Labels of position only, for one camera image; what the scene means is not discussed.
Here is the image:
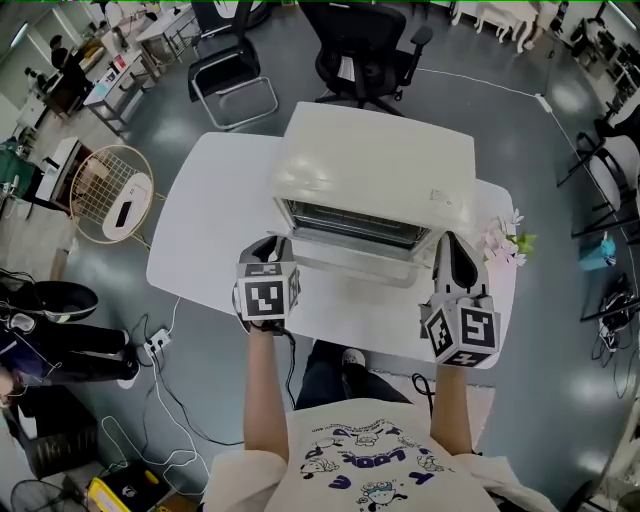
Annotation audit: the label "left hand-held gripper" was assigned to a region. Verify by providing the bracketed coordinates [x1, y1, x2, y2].
[232, 235, 301, 335]

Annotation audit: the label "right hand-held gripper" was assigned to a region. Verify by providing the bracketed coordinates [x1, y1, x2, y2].
[418, 230, 503, 370]

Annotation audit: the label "white glass oven door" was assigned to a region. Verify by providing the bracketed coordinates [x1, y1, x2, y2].
[285, 229, 435, 290]

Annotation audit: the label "person's right forearm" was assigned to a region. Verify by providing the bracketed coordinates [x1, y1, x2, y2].
[429, 363, 475, 456]

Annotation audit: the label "person's left forearm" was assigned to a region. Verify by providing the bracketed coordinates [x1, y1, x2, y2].
[243, 329, 290, 461]

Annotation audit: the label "white oven housing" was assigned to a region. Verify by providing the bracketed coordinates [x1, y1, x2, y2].
[269, 101, 476, 251]

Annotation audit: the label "pink flowers in cream pot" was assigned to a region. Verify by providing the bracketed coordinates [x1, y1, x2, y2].
[479, 208, 539, 269]

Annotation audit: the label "beige rug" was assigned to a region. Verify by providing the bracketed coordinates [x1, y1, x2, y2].
[369, 369, 496, 446]

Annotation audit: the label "teal bag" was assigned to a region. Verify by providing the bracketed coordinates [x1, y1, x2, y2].
[579, 234, 617, 272]

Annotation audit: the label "dark trousers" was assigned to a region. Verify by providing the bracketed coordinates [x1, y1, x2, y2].
[295, 339, 416, 411]

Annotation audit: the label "black cantilever chair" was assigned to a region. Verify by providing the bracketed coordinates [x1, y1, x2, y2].
[187, 0, 280, 131]

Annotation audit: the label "cream printed shirt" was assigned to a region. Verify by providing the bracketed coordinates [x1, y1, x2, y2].
[202, 397, 561, 512]

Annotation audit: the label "black round tub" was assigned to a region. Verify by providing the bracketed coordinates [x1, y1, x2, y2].
[34, 280, 100, 324]

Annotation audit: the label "small white desk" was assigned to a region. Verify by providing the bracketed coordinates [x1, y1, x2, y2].
[82, 49, 151, 136]

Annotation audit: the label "white top red cabinet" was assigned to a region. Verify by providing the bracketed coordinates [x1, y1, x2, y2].
[34, 137, 84, 211]

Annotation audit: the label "black office chair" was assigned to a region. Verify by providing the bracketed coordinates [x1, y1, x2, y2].
[298, 0, 434, 116]

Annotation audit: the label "long white desk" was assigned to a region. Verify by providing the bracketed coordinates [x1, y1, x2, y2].
[135, 2, 199, 66]

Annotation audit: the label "white ornate table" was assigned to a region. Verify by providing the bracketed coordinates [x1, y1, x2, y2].
[449, 0, 541, 54]

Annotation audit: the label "yellow and black toolbox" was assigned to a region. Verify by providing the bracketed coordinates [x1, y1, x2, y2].
[87, 462, 171, 512]

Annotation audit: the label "black crate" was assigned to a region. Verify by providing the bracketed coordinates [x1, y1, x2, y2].
[27, 424, 99, 481]

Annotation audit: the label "black floor fan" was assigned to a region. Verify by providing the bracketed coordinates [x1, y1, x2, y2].
[9, 479, 76, 512]

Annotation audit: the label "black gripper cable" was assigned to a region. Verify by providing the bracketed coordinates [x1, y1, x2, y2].
[272, 327, 299, 414]
[412, 372, 434, 416]

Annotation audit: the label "tangled black cables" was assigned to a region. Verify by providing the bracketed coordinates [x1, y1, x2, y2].
[594, 272, 636, 361]

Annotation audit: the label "black floor cable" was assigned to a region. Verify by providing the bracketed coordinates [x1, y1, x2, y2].
[127, 312, 246, 449]

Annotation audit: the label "gold wire chair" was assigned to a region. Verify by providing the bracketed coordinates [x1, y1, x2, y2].
[68, 144, 166, 246]

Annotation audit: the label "grey seat black frame chair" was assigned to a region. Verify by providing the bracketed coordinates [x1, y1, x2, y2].
[557, 132, 639, 236]

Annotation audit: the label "thin white cable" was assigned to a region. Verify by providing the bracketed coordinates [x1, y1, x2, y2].
[417, 67, 539, 99]

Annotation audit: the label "white floor cable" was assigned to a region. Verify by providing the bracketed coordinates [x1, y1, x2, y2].
[99, 297, 211, 481]

